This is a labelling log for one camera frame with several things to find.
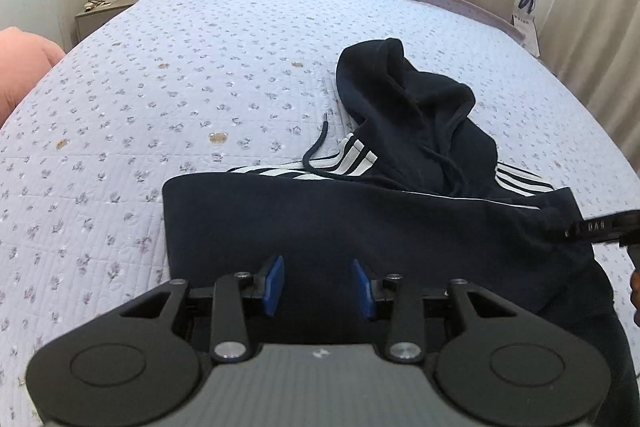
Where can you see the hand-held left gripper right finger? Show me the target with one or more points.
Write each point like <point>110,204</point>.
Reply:
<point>361,291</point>

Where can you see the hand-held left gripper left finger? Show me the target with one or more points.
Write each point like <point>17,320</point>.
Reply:
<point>274,285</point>

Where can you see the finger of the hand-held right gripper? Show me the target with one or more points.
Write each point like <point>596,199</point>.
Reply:
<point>600,227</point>

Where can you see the dark navy striped hoodie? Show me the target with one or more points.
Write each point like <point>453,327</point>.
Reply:
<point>400,187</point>

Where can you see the floral quilted bedspread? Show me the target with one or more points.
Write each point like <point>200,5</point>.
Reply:
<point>200,82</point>

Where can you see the white paper shopping bag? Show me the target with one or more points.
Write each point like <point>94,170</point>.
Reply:
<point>526,19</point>

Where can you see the grey nightstand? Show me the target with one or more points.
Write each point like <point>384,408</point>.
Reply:
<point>97,14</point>

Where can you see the pink rolled duvet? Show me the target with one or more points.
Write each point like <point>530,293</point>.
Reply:
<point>22,67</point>

